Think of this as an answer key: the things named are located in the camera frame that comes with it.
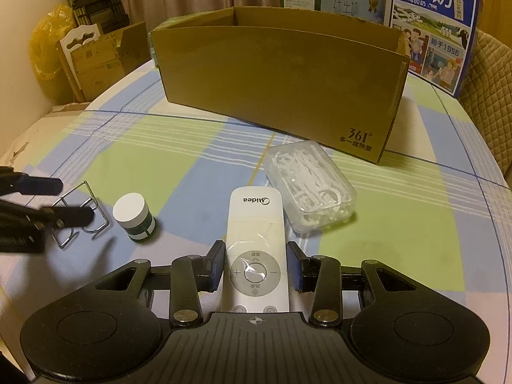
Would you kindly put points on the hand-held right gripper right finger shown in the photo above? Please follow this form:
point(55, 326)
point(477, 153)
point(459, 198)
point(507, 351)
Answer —
point(295, 268)

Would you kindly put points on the black metal rack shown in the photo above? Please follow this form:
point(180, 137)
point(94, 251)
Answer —
point(98, 4)

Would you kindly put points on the clear box of floss picks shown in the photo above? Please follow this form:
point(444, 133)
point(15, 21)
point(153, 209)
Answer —
point(310, 184)

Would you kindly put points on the plaid tablecloth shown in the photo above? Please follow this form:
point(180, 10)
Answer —
point(180, 160)

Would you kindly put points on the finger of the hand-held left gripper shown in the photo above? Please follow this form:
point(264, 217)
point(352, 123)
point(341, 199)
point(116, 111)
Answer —
point(72, 216)
point(40, 186)

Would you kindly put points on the yellow plastic bag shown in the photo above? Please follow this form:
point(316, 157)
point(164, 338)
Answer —
point(50, 56)

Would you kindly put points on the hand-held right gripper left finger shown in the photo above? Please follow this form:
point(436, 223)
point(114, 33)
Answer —
point(216, 264)

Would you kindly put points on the green and white milk carton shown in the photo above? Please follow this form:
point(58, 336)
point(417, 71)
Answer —
point(344, 0)

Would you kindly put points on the white jar with green band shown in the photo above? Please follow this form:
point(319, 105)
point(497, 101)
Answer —
point(132, 214)

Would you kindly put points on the white remote control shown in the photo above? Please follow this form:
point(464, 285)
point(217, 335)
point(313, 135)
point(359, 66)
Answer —
point(256, 224)

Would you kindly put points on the brown cardboard box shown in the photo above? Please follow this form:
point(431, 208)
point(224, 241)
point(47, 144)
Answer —
point(280, 76)

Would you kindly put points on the blue illustrated milk carton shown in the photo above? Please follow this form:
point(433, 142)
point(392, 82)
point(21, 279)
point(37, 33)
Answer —
point(436, 28)

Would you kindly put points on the beige quilted chair cover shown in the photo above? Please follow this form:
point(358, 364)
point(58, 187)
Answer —
point(490, 96)

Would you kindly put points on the cardboard box with white cutout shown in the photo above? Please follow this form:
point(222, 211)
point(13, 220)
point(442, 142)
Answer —
point(90, 68)

